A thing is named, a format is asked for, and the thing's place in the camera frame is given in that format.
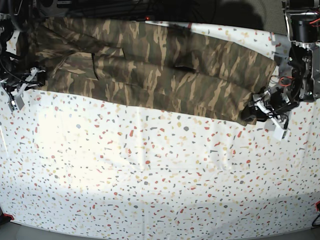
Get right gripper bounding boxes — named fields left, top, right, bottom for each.
left=0, top=67, right=47, bottom=111

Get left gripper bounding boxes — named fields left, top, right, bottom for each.
left=251, top=87, right=300, bottom=140

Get camouflage T-shirt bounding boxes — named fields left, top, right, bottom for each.
left=22, top=17, right=276, bottom=125

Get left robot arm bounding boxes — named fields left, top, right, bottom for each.
left=241, top=0, right=320, bottom=141

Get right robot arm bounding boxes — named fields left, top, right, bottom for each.
left=0, top=0, right=46, bottom=112

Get red corner clamp right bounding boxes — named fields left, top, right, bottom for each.
left=315, top=201, right=320, bottom=212

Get red corner clamp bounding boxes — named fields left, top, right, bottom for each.
left=1, top=213, right=14, bottom=222
left=315, top=201, right=320, bottom=212

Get red corner clamp left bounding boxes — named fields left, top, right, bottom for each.
left=1, top=213, right=14, bottom=222

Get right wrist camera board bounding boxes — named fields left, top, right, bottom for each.
left=8, top=100, right=18, bottom=112

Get black cables behind table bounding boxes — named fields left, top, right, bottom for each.
left=37, top=0, right=218, bottom=22

